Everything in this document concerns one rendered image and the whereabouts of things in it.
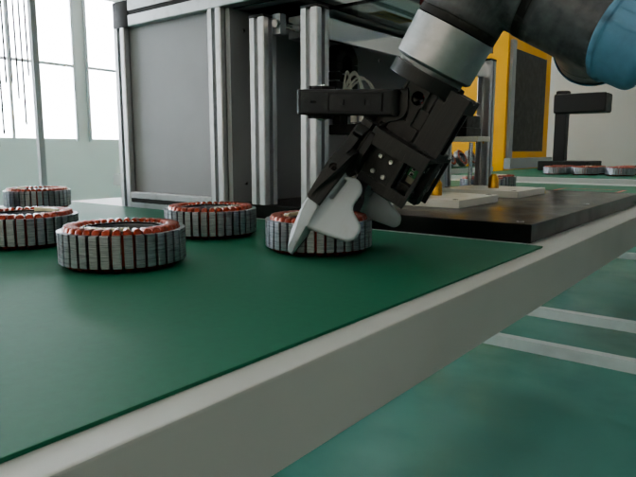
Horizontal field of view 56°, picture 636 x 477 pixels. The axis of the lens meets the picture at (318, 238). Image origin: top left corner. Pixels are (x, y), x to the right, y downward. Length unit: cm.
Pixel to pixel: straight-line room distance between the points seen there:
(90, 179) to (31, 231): 733
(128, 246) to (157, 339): 19
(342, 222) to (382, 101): 12
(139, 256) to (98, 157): 756
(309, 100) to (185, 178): 48
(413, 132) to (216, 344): 31
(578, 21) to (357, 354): 32
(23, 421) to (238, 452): 9
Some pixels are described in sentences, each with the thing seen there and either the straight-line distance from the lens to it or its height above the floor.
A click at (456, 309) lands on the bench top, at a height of 74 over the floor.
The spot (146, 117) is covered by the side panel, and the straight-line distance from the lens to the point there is 113.
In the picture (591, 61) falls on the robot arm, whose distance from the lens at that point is 54.
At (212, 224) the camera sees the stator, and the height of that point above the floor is 77.
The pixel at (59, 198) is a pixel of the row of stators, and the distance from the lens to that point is 116.
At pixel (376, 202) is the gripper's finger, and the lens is 65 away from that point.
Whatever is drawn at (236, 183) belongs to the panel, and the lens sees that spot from 97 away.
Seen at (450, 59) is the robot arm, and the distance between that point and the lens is 54.
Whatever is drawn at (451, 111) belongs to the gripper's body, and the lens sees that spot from 55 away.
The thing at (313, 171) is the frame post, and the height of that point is 82.
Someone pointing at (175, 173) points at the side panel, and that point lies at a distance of 107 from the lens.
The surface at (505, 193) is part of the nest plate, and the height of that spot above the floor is 78.
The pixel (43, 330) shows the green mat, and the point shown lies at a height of 75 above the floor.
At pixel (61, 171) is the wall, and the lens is 782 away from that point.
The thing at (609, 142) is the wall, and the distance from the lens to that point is 634.
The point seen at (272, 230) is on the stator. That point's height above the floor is 77.
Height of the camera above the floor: 85
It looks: 8 degrees down
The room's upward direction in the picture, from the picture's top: straight up
